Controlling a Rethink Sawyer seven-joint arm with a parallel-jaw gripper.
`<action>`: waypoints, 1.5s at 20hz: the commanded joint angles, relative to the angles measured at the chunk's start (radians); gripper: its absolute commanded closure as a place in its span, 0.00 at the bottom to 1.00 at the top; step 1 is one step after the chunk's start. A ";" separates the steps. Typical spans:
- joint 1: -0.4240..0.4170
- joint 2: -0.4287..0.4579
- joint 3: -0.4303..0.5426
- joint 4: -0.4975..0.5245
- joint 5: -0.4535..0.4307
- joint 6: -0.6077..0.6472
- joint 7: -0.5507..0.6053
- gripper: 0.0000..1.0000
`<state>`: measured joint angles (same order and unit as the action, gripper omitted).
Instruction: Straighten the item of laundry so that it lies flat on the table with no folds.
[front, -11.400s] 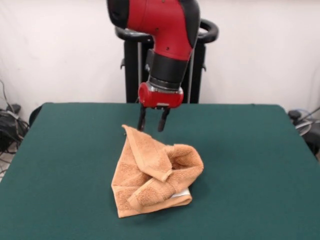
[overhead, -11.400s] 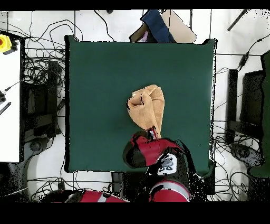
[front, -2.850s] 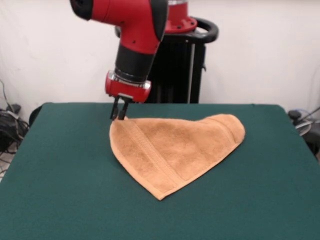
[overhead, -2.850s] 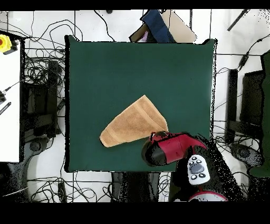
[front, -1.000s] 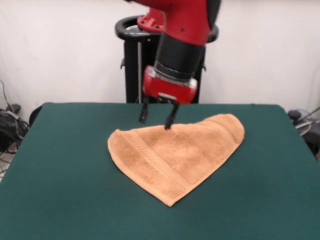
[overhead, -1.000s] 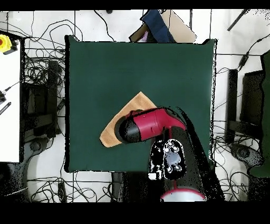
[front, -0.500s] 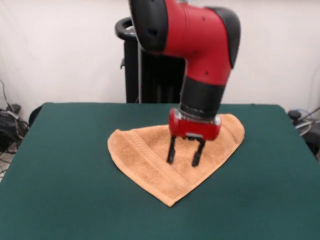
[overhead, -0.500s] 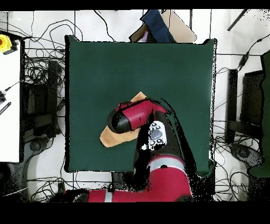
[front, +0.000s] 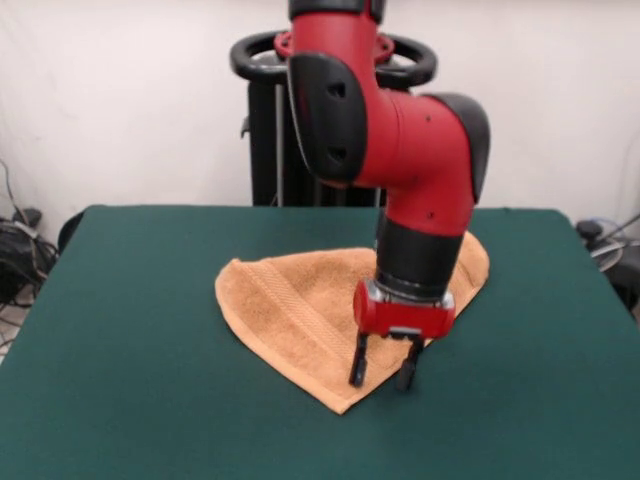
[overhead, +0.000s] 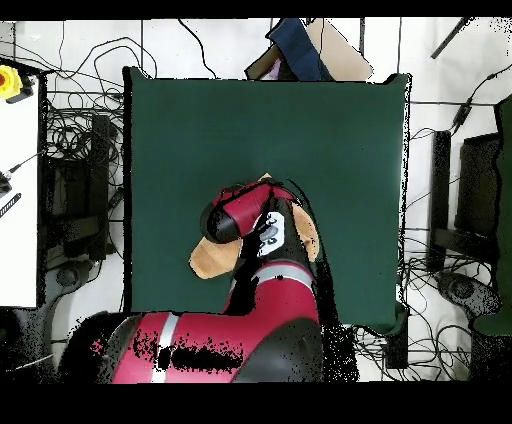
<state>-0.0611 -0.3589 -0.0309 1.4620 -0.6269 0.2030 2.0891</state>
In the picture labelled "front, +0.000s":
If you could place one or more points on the tan terry towel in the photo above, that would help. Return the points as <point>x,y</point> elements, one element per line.
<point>280,300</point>

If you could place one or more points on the dark green table cloth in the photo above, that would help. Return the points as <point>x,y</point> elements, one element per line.
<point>125,350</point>

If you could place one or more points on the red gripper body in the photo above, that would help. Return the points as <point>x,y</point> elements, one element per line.
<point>400,317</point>

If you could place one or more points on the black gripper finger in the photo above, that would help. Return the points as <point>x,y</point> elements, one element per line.
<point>359,365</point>
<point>410,370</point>

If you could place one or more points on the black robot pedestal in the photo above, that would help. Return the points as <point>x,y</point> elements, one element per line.
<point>265,150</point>

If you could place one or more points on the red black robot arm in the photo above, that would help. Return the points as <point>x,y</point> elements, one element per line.
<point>400,150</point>

